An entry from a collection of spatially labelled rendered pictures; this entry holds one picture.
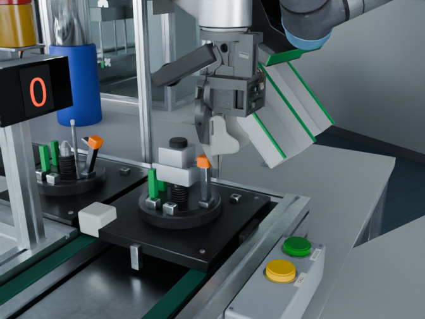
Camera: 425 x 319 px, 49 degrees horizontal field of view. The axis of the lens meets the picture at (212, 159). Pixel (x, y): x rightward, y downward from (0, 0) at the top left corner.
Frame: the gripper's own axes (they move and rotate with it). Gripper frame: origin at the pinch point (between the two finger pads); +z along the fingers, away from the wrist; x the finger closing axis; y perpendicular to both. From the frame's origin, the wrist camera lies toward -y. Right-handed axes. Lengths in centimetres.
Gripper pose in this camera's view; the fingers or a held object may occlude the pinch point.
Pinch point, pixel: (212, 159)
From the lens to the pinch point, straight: 74.0
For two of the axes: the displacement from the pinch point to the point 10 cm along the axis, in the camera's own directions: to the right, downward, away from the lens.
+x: 4.7, -3.2, 8.2
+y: 8.8, 1.7, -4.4
